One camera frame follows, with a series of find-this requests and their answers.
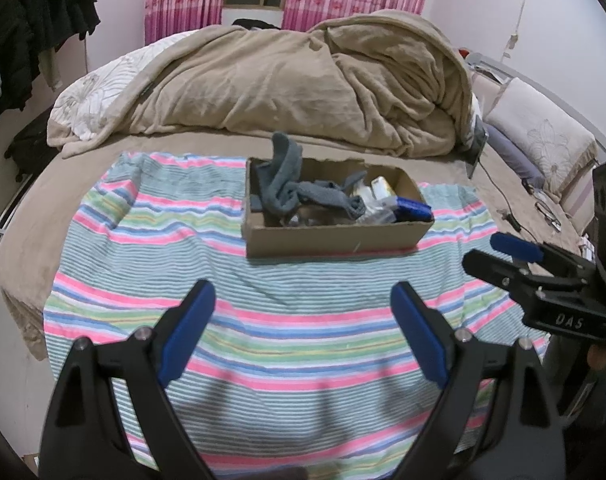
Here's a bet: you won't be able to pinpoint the beige floral pillow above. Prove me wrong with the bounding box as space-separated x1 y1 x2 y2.
483 77 600 193

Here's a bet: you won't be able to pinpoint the hanging olive garment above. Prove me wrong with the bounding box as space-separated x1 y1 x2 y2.
37 42 61 91

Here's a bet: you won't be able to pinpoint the pink and white pillow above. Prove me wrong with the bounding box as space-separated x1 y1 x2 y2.
558 160 598 233

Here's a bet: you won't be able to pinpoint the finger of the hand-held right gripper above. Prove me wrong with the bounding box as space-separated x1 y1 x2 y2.
462 249 540 302
489 232 591 277

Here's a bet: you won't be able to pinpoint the black suitcase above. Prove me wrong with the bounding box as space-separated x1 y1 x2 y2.
5 110 61 183

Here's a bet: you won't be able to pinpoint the grey pillow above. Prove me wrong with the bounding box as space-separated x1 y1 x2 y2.
485 125 546 183

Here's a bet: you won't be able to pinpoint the dark tablet device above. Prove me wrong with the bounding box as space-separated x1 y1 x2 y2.
465 115 488 153

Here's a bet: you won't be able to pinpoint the clear plastic snack bag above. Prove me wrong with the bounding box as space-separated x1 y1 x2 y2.
358 201 400 227

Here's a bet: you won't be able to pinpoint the dark cloth behind blanket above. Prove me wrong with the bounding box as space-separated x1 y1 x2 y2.
231 18 281 31

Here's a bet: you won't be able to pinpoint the hanging black clothes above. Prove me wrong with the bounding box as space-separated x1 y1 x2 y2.
0 0 101 131

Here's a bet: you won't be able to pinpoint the black charger cable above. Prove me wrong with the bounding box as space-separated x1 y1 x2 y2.
478 152 524 233

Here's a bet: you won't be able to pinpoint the black eyeglasses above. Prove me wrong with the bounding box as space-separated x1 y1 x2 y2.
533 199 564 233

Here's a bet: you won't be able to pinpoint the person's right forearm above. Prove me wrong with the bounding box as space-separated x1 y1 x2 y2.
573 360 606 431

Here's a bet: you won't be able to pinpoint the grey metal headboard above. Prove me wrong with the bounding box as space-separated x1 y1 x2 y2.
465 52 606 161

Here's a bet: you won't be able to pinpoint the cardboard box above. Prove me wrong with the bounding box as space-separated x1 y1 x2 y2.
242 156 436 260

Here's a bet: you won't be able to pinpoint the white wall cable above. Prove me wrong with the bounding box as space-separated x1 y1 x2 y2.
503 0 534 58

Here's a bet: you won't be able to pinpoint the person's right hand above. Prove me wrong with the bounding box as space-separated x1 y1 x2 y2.
585 344 606 377

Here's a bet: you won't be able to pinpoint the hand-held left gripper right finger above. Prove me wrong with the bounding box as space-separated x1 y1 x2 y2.
383 281 566 480

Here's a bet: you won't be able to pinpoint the pastel striped blanket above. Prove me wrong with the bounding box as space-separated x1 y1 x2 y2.
43 151 526 480

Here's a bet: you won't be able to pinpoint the white sock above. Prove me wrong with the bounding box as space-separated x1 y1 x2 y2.
353 186 380 214

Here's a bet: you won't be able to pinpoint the blue tissue packet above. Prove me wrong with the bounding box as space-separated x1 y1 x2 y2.
393 198 432 222

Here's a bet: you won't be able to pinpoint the beige fleece blanket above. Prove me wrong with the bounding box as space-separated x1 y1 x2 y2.
48 9 476 158

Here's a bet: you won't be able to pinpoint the white floral duvet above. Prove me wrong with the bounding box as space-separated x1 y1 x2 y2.
50 30 198 141

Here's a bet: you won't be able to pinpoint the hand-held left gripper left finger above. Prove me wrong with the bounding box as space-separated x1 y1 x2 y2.
39 279 218 480

